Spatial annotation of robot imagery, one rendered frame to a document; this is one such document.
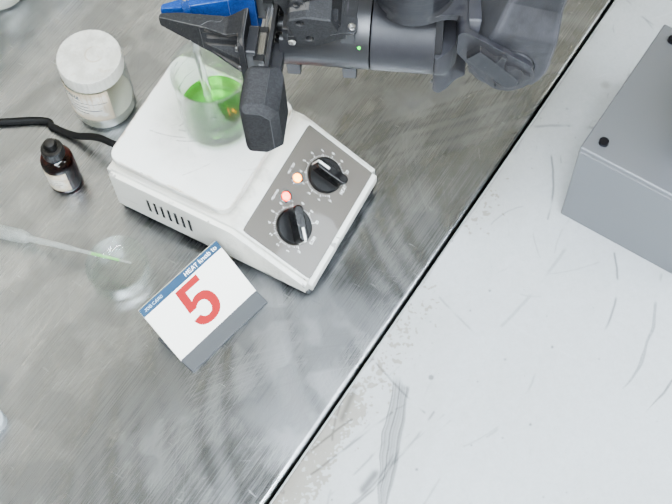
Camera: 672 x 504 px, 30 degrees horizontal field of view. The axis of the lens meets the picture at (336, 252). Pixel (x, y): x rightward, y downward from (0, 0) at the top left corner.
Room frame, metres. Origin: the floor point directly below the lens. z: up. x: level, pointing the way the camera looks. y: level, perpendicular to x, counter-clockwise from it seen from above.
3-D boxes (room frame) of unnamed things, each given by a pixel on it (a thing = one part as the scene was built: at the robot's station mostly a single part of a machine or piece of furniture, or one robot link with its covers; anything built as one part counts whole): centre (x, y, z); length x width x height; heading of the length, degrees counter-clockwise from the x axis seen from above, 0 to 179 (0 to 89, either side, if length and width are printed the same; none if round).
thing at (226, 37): (0.53, 0.09, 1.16); 0.07 x 0.04 x 0.06; 80
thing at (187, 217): (0.55, 0.09, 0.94); 0.22 x 0.13 x 0.08; 59
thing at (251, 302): (0.43, 0.12, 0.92); 0.09 x 0.06 x 0.04; 133
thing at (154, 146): (0.56, 0.11, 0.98); 0.12 x 0.12 x 0.01; 59
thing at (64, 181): (0.57, 0.24, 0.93); 0.03 x 0.03 x 0.07
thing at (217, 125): (0.57, 0.09, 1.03); 0.07 x 0.06 x 0.08; 141
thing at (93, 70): (0.65, 0.21, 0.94); 0.06 x 0.06 x 0.08
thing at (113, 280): (0.47, 0.19, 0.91); 0.06 x 0.06 x 0.02
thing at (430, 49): (0.53, -0.07, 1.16); 0.07 x 0.06 x 0.09; 80
